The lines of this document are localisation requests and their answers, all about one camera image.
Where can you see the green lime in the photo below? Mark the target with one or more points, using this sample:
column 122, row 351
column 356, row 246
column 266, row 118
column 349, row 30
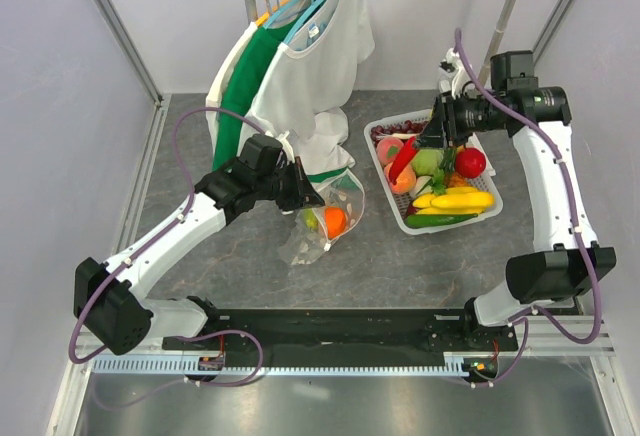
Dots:
column 310, row 220

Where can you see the white plastic fruit basket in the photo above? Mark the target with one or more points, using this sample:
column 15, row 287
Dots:
column 399, row 203

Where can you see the orange fruit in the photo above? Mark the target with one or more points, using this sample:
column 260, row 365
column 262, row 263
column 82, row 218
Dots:
column 335, row 221

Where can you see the white garlic bulb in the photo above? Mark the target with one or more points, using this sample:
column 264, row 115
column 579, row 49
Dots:
column 423, row 185

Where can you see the red apple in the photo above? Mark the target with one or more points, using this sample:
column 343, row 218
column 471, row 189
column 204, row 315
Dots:
column 470, row 163

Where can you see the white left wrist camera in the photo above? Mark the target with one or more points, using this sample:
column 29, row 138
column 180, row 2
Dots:
column 288, row 140

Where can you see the aluminium frame rail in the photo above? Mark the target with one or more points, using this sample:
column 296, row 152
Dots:
column 124, row 40

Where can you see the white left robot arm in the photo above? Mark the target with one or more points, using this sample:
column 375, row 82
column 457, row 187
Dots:
column 111, row 297

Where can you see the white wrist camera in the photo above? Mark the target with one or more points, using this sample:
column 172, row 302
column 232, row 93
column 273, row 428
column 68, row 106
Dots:
column 452, row 75
column 288, row 140

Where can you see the red chili pepper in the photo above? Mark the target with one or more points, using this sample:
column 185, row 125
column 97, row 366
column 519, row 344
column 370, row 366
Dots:
column 403, row 159

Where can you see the white mesh t-shirt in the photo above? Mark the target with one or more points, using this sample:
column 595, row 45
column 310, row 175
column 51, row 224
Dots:
column 310, row 78

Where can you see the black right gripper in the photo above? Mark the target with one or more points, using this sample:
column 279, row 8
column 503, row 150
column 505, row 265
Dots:
column 443, row 124

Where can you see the green cabbage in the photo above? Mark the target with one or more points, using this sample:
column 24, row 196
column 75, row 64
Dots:
column 427, row 161

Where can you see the clear zip top bag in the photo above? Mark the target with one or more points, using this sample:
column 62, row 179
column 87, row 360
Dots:
column 318, row 229

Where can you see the green t-shirt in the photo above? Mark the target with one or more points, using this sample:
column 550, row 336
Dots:
column 243, row 86

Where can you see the white cable duct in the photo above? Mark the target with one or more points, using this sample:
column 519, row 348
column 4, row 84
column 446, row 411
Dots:
column 183, row 365

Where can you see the red grapes bunch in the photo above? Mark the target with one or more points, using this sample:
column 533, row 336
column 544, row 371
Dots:
column 405, row 129

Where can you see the green parsley sprig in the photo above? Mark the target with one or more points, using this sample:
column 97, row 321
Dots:
column 440, row 179

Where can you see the peach with green leaf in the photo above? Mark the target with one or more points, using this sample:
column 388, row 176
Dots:
column 387, row 150

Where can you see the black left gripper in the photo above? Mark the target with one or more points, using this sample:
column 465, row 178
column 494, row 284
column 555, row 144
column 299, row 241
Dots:
column 303, row 195

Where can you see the yellow banana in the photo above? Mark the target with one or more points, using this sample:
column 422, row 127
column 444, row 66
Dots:
column 455, row 201

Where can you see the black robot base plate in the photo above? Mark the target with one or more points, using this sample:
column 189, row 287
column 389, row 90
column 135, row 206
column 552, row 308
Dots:
column 345, row 336

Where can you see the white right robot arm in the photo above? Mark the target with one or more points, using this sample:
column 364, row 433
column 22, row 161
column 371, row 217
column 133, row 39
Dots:
column 567, row 260

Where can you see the green cucumber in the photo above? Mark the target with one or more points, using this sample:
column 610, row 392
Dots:
column 419, row 221

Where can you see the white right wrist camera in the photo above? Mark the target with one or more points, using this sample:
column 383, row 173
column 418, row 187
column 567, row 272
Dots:
column 452, row 75

